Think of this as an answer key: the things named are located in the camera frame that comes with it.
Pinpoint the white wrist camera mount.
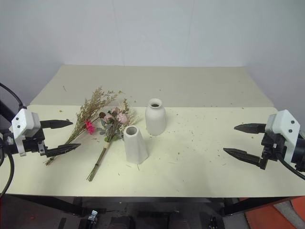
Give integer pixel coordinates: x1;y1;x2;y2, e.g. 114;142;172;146
11;108;41;157
264;109;302;163

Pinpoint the pink rose bouquet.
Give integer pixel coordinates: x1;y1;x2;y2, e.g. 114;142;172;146
86;98;140;183

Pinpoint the white bottle-shaped ceramic vase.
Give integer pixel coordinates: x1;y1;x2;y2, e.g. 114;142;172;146
144;98;167;137

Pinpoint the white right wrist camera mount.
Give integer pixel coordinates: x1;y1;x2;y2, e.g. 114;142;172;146
264;109;302;163

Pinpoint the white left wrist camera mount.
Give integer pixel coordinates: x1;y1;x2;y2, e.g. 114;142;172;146
11;108;41;157

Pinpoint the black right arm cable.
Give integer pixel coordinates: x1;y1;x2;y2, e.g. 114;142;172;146
277;155;305;181

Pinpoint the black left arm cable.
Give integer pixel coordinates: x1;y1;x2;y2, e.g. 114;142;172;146
0;83;24;195

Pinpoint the silver metal clamp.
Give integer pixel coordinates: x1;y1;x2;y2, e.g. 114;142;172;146
87;209;99;221

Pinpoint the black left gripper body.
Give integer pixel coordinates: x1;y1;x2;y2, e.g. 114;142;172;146
22;129;48;156

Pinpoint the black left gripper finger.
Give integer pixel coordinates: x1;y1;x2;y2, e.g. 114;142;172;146
40;119;74;130
45;143;81;158

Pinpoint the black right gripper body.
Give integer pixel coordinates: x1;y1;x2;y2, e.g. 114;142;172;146
261;132;288;161

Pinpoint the black metal table frame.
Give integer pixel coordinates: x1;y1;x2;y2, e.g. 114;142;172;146
8;193;301;217

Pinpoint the dried brown grass flower bunch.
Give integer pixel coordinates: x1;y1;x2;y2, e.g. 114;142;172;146
43;86;120;167

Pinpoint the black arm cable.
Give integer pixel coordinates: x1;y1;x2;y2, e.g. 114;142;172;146
0;83;24;195
277;155;305;181

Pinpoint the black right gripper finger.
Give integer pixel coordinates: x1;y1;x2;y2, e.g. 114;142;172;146
234;123;267;135
223;147;267;170

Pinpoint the orange red panel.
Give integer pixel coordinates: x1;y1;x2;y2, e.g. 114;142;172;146
244;197;305;229

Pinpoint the white tapered ceramic vase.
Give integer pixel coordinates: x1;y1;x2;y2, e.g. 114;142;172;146
122;125;150;165

